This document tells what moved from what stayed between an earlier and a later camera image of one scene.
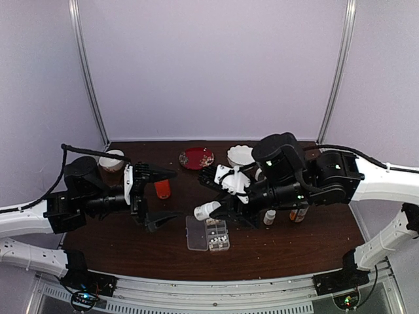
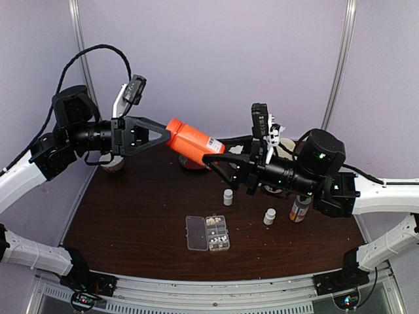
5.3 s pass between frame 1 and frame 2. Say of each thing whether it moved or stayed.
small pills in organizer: stayed
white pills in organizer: stayed
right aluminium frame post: stayed
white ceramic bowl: stayed
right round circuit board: stayed
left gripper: moved
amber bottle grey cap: stayed
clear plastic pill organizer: stayed
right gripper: moved
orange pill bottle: moved
